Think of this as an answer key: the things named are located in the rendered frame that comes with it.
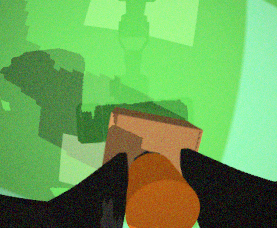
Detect orange cylinder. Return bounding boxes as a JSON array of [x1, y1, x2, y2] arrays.
[[125, 154, 201, 228]]

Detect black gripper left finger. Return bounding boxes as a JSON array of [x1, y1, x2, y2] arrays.
[[0, 153, 129, 228]]

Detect tan rectangular block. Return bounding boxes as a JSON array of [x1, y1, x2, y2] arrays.
[[102, 107, 203, 173]]

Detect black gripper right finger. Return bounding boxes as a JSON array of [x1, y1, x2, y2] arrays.
[[181, 147, 277, 228]]

